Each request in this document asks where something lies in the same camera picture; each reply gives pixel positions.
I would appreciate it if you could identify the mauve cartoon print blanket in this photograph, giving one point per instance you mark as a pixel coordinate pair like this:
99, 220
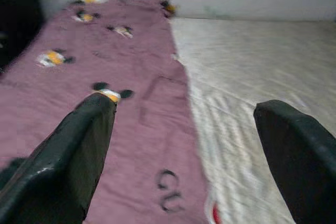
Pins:
105, 77

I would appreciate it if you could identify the grey quilted mattress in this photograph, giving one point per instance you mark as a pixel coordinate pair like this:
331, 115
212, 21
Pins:
262, 77

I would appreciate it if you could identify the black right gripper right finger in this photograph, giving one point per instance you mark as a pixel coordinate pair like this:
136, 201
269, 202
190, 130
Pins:
302, 169

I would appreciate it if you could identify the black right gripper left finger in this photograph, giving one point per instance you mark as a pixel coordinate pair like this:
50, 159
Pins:
57, 171

